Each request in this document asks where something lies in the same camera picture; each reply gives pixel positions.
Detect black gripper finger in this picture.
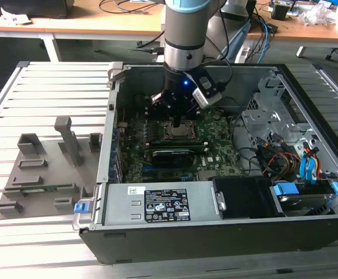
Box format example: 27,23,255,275
150,92,177,128
176,100,200,128

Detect silver CPU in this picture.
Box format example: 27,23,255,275
169,123,195,138

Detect metal socket cover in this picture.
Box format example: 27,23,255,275
164,120,198,140

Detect installed RAM stick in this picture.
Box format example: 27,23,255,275
150,139,210,154

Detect green motherboard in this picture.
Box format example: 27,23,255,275
118,109,245,184

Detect black graphics card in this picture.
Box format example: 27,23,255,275
151,149,195,168

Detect metal drive cage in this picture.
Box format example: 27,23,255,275
241,68,318,146

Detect white power adapter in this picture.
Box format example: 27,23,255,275
237,45,251,64

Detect black plastic fan shroud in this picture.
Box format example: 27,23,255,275
212,177,286,219

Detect grey power supply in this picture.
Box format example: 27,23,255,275
101,183,223,227

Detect hard disk in blue carrier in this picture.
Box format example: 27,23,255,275
270,180,338,217

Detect small black box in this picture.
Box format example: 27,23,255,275
271,3,289,21

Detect grey parts rack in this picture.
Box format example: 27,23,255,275
0,116,103,221

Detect black open PC case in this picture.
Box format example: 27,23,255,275
78,63,338,264

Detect green RAM stick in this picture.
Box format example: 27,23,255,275
5,183,72,192

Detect black bag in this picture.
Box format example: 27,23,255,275
0,0,73,19

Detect clear plastic bags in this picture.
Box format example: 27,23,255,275
298,2,338,27

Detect white paper sheet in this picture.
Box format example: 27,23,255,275
0,7,32,26

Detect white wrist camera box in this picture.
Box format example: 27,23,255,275
191,76,222,110

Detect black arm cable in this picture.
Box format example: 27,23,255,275
218,7,234,88

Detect blue cable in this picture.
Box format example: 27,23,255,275
255,16,272,64

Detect red yellow wire bundle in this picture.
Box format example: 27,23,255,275
263,151,302,177

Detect wooden desk white frame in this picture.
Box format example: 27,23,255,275
0,0,166,62
244,0,338,59

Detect blue data wire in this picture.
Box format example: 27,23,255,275
299,153,318,187

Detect grey handle with blue clip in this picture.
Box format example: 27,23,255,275
72,197,99,232

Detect orange red power wire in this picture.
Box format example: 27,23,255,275
304,146,322,181

